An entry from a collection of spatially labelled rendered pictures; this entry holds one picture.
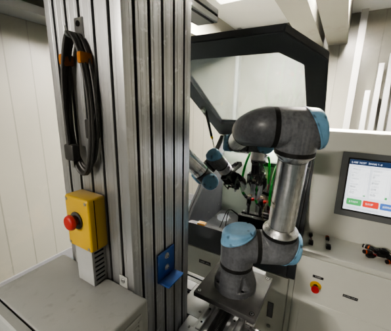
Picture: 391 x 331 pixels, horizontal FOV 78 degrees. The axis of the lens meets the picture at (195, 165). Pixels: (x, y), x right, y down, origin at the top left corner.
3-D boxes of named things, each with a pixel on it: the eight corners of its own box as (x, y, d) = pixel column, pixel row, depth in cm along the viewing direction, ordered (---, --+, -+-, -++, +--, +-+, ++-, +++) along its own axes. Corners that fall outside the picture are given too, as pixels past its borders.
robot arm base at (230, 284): (248, 307, 80) (250, 280, 77) (207, 288, 87) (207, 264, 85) (261, 280, 92) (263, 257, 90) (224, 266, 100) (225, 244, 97)
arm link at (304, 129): (250, 247, 93) (268, 102, 72) (290, 249, 93) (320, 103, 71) (255, 272, 82) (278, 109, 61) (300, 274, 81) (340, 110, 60)
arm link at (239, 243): (219, 250, 93) (220, 217, 90) (254, 251, 93) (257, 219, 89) (220, 270, 82) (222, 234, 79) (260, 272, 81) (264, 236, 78)
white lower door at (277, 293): (184, 328, 177) (184, 243, 160) (185, 325, 178) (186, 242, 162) (275, 377, 146) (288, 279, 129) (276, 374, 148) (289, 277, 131)
